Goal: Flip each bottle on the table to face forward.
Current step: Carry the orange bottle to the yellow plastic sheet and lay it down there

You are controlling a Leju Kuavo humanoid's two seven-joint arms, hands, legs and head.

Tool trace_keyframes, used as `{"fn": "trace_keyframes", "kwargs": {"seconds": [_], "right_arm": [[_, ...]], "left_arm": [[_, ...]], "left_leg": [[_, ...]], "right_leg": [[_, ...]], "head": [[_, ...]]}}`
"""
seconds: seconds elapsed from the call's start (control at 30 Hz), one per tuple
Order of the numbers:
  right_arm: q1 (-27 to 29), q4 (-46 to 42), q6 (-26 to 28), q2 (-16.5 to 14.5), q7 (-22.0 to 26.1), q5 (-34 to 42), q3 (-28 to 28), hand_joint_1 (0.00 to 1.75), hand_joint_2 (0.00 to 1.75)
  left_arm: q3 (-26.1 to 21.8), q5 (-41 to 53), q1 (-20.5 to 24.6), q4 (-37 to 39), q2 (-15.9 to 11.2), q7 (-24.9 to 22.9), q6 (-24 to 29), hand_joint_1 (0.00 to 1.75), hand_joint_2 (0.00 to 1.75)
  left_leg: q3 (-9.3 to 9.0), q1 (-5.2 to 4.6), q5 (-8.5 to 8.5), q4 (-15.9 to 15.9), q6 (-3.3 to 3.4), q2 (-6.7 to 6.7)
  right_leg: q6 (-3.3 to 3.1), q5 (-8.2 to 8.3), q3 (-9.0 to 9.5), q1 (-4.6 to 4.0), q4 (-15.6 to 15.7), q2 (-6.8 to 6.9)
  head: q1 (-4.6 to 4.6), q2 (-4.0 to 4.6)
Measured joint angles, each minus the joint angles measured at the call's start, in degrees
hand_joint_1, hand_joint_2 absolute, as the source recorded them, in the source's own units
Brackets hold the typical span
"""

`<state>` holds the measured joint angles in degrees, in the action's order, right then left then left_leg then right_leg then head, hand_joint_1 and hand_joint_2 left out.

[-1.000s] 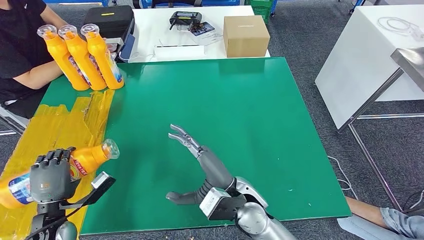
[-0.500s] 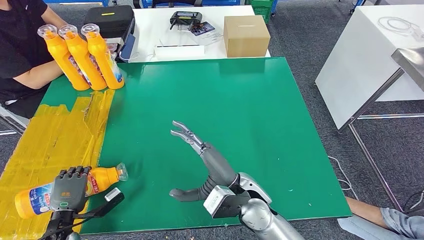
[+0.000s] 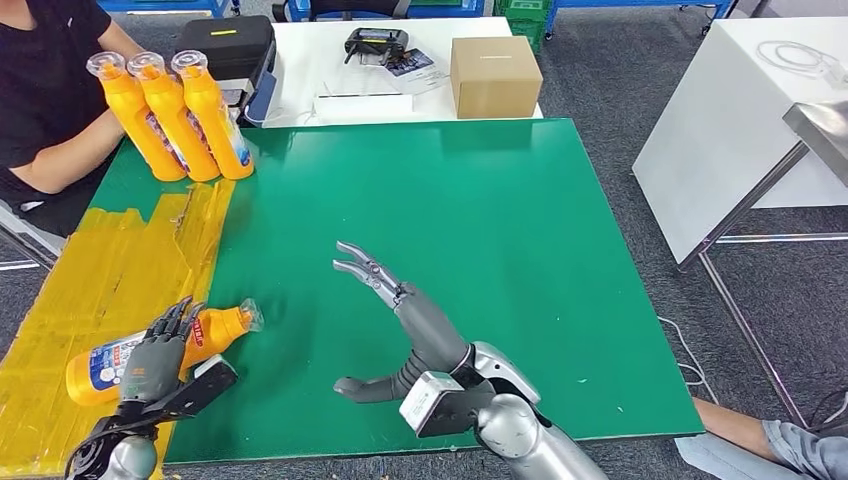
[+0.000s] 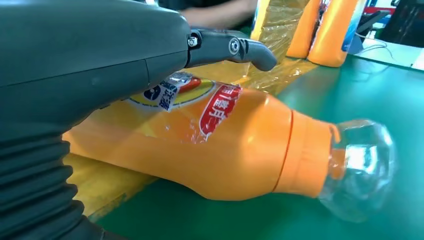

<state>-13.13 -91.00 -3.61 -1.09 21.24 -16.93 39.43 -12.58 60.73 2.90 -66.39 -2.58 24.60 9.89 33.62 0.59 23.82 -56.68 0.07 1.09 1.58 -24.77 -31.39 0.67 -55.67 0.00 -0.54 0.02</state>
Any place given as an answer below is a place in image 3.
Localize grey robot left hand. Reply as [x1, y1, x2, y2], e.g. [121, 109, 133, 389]
[119, 296, 208, 405]

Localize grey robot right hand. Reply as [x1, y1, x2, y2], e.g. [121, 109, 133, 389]
[331, 241, 473, 405]

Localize orange detergent bottle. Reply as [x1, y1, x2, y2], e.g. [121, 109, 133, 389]
[126, 51, 221, 183]
[86, 51, 188, 183]
[64, 298, 265, 407]
[170, 49, 256, 181]

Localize yellow plastic sheet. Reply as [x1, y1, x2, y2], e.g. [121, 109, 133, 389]
[0, 178, 236, 480]

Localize flat white box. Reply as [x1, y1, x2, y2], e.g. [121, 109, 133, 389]
[311, 93, 415, 126]

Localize white paper sheet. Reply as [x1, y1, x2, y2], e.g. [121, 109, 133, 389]
[390, 60, 452, 97]

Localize cardboard box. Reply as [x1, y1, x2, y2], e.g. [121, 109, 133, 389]
[450, 35, 545, 121]

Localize dark printed card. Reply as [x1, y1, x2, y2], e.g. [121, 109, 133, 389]
[385, 48, 435, 77]

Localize white and blue box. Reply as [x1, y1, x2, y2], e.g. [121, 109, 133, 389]
[221, 62, 280, 128]

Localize black remote controller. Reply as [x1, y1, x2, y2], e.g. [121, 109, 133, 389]
[343, 27, 410, 66]

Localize white desk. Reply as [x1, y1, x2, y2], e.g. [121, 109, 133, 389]
[261, 16, 545, 129]

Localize person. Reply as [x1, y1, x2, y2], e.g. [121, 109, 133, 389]
[675, 397, 848, 480]
[0, 0, 144, 238]

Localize green plastic crates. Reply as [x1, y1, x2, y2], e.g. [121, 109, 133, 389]
[493, 0, 553, 54]

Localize black carrying case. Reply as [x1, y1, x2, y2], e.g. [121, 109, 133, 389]
[175, 15, 277, 82]

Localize black office chair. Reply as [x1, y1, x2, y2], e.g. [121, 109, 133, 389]
[271, 0, 413, 23]

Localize white side table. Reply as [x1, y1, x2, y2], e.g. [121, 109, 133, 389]
[632, 16, 848, 266]

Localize steel table top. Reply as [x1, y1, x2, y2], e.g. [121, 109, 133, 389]
[782, 99, 848, 190]

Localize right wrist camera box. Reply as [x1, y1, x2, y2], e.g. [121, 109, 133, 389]
[399, 370, 495, 440]

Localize white floor cable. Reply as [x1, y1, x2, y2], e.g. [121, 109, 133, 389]
[657, 316, 722, 407]

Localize metal table frame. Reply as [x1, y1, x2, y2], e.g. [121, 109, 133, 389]
[676, 142, 848, 431]

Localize black floor cable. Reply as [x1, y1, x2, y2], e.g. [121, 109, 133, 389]
[809, 387, 848, 437]

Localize white cable with adapter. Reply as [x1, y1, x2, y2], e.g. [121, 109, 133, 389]
[755, 39, 848, 89]

